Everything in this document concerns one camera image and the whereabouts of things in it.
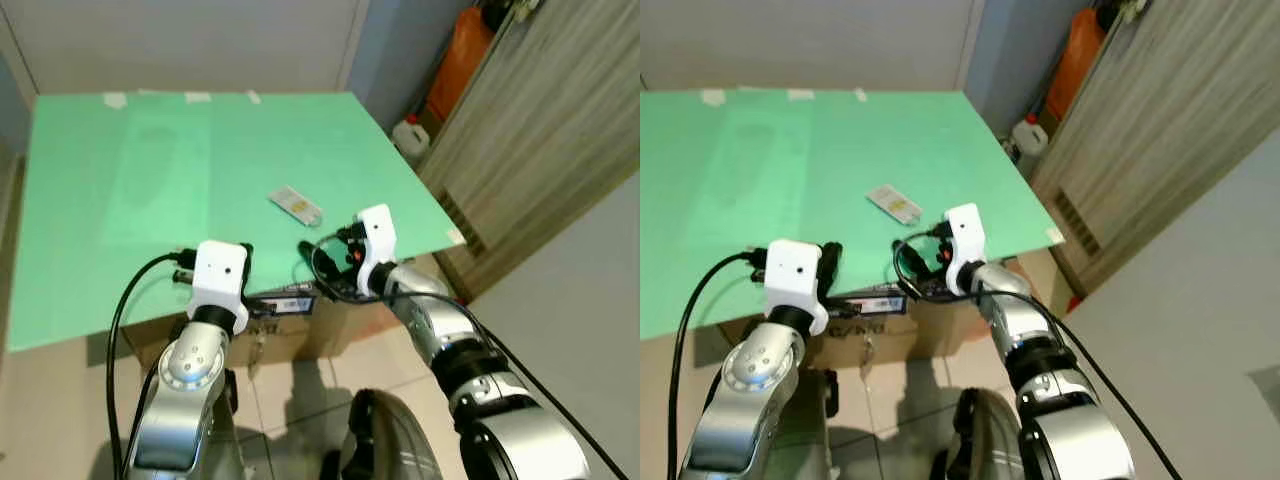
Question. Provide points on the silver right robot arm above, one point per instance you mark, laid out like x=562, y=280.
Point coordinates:
x=1015, y=310
x=430, y=310

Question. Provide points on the green table mat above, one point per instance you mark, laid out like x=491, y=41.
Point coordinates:
x=150, y=180
x=780, y=180

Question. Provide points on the robot left leg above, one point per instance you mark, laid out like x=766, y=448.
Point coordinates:
x=230, y=390
x=828, y=390

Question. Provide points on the robot leg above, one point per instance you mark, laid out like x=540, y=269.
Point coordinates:
x=230, y=390
x=385, y=440
x=828, y=390
x=985, y=440

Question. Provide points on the white bottle with red cap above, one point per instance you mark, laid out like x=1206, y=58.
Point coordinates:
x=410, y=140
x=1030, y=140

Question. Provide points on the robot right leg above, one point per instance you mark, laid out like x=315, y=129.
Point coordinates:
x=985, y=440
x=385, y=440

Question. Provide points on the white door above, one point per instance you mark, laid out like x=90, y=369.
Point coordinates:
x=180, y=45
x=800, y=40

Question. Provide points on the orange canister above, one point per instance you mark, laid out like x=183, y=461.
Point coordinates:
x=1078, y=60
x=460, y=65

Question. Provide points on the wooden cabinet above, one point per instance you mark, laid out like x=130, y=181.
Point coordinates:
x=1150, y=130
x=540, y=130

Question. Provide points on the white cloth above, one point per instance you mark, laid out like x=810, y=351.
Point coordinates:
x=1137, y=10
x=527, y=8

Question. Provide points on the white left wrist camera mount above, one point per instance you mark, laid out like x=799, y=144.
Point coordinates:
x=220, y=270
x=795, y=270

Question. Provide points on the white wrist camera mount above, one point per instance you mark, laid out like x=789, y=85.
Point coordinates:
x=965, y=235
x=377, y=235
x=220, y=270
x=795, y=270

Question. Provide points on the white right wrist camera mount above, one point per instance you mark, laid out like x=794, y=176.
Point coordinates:
x=377, y=235
x=965, y=235

